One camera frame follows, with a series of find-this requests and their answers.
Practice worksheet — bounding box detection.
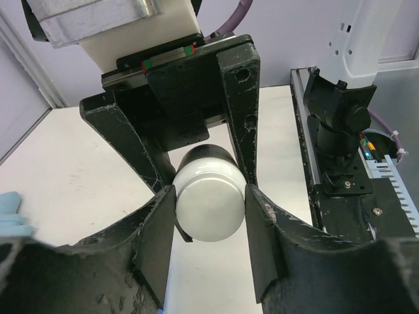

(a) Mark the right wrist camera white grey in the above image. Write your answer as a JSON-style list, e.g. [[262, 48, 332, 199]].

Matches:
[[27, 1, 200, 72]]

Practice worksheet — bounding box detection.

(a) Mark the light blue cable duct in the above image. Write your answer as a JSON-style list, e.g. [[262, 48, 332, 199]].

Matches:
[[365, 155, 418, 238]]

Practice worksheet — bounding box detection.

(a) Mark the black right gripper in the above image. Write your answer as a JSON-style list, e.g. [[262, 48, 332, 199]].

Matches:
[[79, 33, 261, 193]]

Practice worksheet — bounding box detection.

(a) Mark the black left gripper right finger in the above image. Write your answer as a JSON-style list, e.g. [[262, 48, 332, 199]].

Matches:
[[245, 184, 418, 313]]

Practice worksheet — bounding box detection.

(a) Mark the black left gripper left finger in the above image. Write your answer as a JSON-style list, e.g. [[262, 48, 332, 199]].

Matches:
[[1, 185, 176, 313]]

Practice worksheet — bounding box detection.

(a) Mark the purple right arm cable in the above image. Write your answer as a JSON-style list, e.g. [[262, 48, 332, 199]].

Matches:
[[211, 0, 253, 37]]

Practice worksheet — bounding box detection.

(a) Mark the light blue folded cloth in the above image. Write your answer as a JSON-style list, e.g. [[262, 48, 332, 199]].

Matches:
[[1, 191, 34, 237]]

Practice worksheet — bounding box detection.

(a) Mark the blue weekly pill organizer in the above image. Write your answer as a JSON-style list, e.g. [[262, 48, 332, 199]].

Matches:
[[156, 287, 169, 314]]

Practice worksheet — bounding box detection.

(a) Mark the white cap dark pill bottle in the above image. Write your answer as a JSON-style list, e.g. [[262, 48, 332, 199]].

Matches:
[[173, 144, 246, 242]]

